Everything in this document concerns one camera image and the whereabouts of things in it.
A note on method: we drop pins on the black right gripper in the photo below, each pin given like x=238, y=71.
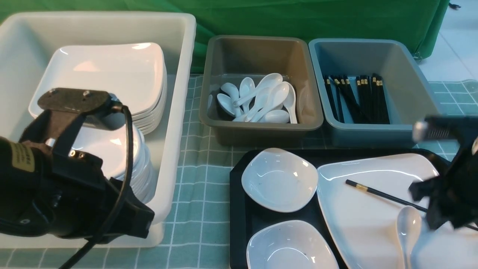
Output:
x=453, y=194

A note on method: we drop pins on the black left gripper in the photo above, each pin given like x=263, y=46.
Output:
x=47, y=189

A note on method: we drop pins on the white ceramic spoon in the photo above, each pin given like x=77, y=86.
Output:
x=408, y=227

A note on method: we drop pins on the large white square plate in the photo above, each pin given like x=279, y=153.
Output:
x=362, y=225

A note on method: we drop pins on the black chopstick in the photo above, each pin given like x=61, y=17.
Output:
x=383, y=195

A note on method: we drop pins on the white bowl tray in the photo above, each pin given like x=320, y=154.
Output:
x=279, y=180
x=291, y=244

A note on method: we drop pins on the stack of white bowls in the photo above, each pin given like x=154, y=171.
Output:
x=111, y=147

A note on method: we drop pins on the bundle of black chopsticks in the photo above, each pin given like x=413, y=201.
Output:
x=363, y=97

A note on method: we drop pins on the blue-grey plastic bin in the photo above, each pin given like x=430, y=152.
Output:
x=408, y=95

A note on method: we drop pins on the stack of white square plates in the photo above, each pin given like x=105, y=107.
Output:
x=134, y=73

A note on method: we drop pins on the large white plastic tub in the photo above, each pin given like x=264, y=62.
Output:
x=27, y=42

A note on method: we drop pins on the green checked tablecloth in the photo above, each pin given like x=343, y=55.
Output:
x=197, y=227

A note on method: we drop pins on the green backdrop cloth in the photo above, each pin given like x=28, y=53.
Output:
x=414, y=23

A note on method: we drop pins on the black serving tray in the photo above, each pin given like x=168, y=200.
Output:
x=248, y=217

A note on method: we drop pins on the pile of white spoons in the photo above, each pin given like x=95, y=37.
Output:
x=253, y=99

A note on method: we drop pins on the brown plastic bin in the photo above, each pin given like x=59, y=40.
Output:
x=230, y=59

